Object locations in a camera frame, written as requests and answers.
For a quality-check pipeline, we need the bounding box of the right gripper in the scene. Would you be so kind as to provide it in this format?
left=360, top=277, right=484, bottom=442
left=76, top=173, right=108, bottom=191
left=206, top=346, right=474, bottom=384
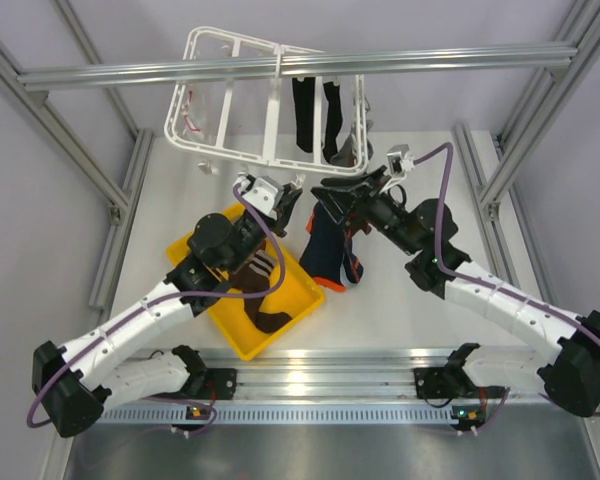
left=312, top=167, right=421, bottom=256

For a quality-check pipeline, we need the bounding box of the brown sock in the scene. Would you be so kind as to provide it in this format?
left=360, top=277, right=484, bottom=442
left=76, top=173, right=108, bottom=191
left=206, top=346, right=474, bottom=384
left=228, top=248, right=291, bottom=334

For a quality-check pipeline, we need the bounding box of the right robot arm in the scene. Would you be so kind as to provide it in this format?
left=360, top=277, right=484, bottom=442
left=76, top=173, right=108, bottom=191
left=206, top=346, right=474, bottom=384
left=311, top=169, right=600, bottom=418

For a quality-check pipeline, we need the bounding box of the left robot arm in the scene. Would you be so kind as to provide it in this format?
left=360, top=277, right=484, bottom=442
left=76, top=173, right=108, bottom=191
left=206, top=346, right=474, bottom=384
left=26, top=175, right=302, bottom=438

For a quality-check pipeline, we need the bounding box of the white clip drying hanger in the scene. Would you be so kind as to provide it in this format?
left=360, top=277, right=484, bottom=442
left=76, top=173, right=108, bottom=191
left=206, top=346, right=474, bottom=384
left=162, top=25, right=374, bottom=177

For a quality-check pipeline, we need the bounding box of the grey sock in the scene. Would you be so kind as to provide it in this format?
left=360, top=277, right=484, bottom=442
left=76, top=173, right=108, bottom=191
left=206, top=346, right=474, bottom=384
left=327, top=120, right=374, bottom=168

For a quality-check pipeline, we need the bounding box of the navy orange underwear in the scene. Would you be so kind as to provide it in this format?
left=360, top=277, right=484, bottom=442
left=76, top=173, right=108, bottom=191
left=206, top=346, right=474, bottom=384
left=299, top=203, right=364, bottom=293

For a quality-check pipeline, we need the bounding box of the yellow plastic tray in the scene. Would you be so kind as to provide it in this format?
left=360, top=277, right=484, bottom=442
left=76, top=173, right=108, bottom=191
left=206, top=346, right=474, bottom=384
left=166, top=202, right=327, bottom=361

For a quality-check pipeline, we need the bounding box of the black sock right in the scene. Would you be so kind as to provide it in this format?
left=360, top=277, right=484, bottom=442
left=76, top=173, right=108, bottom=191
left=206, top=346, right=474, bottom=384
left=323, top=81, right=343, bottom=163

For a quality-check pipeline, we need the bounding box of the black sock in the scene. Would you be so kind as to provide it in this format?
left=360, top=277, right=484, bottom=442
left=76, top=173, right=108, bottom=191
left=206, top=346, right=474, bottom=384
left=323, top=81, right=343, bottom=163
left=292, top=77, right=315, bottom=153

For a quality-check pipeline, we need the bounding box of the black sock left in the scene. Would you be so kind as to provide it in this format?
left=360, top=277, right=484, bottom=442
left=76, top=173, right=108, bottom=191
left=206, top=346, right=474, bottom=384
left=292, top=77, right=315, bottom=153

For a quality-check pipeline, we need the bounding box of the aluminium crossbar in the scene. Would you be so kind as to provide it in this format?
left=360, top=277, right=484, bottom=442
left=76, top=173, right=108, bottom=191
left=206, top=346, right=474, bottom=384
left=16, top=42, right=578, bottom=92

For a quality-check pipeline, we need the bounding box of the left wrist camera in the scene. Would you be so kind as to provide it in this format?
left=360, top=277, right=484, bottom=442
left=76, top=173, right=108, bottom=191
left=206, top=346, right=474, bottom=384
left=233, top=174, right=283, bottom=220

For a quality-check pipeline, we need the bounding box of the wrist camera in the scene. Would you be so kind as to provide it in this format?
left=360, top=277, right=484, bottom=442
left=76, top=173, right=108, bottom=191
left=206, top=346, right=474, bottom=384
left=233, top=174, right=283, bottom=220
left=386, top=144, right=415, bottom=179

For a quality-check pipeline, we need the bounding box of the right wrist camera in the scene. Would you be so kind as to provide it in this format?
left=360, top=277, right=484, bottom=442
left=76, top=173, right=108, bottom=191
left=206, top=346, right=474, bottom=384
left=386, top=144, right=415, bottom=179

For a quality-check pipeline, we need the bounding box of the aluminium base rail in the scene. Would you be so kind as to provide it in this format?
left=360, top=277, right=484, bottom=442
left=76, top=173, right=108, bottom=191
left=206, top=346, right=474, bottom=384
left=200, top=348, right=452, bottom=404

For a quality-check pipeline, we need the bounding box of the slotted cable duct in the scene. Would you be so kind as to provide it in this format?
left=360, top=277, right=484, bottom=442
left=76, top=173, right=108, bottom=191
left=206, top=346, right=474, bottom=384
left=99, top=403, right=485, bottom=428

